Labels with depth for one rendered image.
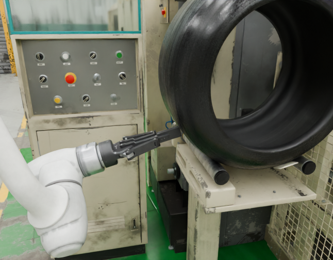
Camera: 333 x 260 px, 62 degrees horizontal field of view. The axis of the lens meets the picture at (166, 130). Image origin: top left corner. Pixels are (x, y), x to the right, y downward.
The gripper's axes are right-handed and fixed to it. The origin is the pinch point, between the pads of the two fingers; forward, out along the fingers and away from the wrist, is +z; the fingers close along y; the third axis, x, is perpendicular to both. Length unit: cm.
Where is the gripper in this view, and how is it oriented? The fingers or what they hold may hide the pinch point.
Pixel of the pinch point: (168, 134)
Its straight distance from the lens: 82.3
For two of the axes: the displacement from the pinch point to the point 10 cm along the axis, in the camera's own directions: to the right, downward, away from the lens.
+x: 2.4, 9.0, 3.7
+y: -2.1, -3.3, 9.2
